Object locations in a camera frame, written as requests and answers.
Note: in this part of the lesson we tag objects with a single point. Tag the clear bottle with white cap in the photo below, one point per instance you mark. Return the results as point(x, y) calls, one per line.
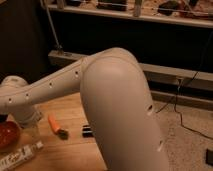
point(20, 156)

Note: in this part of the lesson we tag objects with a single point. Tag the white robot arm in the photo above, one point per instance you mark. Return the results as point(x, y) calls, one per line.
point(116, 100)

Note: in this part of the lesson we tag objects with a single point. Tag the red ceramic bowl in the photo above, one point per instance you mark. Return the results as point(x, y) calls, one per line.
point(9, 134)

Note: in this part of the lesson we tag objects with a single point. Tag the grey baseboard heater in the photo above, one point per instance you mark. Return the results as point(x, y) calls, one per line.
point(180, 86)

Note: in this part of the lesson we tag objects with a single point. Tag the metal pole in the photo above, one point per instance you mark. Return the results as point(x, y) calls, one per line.
point(58, 46)

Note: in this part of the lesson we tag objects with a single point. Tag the wooden shelf with clutter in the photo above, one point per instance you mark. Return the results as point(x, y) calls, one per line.
point(195, 13)

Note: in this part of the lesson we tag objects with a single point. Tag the black box on floor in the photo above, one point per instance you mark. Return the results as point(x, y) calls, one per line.
point(209, 157)

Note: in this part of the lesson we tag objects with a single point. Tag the orange handled brush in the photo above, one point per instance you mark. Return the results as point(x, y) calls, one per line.
point(61, 133)

